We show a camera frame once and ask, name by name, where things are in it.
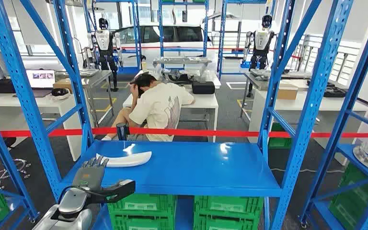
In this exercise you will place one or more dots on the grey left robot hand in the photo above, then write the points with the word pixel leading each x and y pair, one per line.
pixel 90 176

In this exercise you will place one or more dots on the white curved plastic part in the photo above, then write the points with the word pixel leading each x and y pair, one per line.
pixel 130 159

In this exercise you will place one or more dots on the black car trim part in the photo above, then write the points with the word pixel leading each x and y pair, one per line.
pixel 177 77

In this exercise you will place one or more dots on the black white headset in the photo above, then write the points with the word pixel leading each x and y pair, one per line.
pixel 60 92

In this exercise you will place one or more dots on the black stool chrome base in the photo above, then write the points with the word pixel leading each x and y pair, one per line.
pixel 6 142

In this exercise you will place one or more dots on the brown cardboard box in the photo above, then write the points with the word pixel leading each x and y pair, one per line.
pixel 287 92
pixel 61 85

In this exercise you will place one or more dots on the long white desk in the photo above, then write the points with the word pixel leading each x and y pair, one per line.
pixel 28 102
pixel 301 104

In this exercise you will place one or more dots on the seated person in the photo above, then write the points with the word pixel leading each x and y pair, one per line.
pixel 158 108

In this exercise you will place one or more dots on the flat grey fixture plate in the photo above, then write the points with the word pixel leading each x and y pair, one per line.
pixel 79 73
pixel 285 74

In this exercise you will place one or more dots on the open laptop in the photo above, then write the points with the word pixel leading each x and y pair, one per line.
pixel 41 79

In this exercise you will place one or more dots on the paper cup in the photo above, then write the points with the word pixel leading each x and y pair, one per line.
pixel 144 65

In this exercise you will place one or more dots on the black bag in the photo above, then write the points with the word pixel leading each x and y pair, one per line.
pixel 4 86

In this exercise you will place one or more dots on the white car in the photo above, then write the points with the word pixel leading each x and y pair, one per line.
pixel 146 55

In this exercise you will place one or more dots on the black white humanoid robot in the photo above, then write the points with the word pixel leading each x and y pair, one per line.
pixel 103 41
pixel 262 41

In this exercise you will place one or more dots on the small white desk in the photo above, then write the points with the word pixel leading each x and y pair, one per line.
pixel 204 102

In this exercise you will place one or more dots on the black hard case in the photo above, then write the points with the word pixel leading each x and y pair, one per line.
pixel 203 88

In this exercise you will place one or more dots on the tall blue storage rack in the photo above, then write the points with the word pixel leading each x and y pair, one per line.
pixel 136 38
pixel 222 38
pixel 160 31

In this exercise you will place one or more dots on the grey fixture tray on stand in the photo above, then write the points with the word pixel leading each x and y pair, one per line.
pixel 180 60

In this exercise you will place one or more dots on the white table with plastic wrap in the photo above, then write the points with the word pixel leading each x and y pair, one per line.
pixel 214 81

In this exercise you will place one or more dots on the ceiling mounted grey panel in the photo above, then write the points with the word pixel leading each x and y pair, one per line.
pixel 66 2

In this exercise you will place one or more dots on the blue plastic bin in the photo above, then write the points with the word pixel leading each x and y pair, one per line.
pixel 245 64

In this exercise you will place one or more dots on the black foam tray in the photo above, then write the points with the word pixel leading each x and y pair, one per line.
pixel 334 92

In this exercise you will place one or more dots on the white metal railing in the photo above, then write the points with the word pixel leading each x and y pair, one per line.
pixel 339 60

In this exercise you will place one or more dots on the black chrome barrier post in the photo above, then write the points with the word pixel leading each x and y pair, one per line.
pixel 122 131

